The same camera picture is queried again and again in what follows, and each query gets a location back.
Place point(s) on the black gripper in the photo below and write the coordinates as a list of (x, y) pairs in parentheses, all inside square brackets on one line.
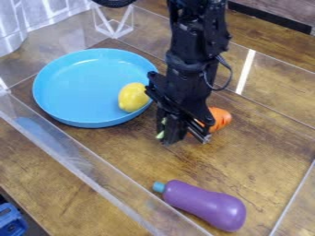
[(180, 92)]

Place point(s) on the orange toy carrot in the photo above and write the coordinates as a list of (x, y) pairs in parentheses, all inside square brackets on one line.
[(221, 117)]

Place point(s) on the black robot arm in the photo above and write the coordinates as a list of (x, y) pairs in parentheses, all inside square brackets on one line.
[(199, 32)]

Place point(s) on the yellow toy lemon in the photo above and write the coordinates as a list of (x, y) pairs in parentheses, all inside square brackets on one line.
[(132, 97)]

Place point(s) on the purple toy eggplant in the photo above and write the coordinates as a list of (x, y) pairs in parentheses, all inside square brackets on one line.
[(220, 209)]

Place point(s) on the blue plastic plate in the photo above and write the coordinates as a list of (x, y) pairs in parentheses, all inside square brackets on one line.
[(76, 87)]

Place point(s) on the black bar in background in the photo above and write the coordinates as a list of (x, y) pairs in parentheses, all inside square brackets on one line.
[(293, 14)]

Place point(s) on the blue object at corner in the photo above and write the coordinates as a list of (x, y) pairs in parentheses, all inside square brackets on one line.
[(12, 223)]

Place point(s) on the white curtain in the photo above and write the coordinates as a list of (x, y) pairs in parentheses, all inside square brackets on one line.
[(22, 16)]

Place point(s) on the clear acrylic enclosure wall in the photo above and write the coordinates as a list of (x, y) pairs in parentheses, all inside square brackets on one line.
[(81, 180)]

